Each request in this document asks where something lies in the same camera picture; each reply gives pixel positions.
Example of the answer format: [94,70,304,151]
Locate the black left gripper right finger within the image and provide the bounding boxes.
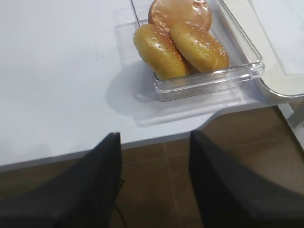
[189,131,304,228]

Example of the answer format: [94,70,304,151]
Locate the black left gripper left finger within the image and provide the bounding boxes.
[0,133,122,228]

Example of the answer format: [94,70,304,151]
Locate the right sesame bun top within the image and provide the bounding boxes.
[170,22,229,72]

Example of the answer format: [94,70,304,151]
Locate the sesame bun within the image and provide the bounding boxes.
[170,22,229,72]
[133,24,190,80]

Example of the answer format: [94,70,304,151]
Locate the clear bun container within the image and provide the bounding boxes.
[115,0,265,102]

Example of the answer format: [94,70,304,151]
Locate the left sesame bun top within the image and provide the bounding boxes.
[133,24,190,80]

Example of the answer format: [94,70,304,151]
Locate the white metal tray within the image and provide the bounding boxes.
[224,0,304,100]

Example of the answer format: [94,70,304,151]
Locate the flat orange bun bottom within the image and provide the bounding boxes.
[148,0,212,31]

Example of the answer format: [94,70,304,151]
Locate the black cable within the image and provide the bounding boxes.
[114,179,128,228]

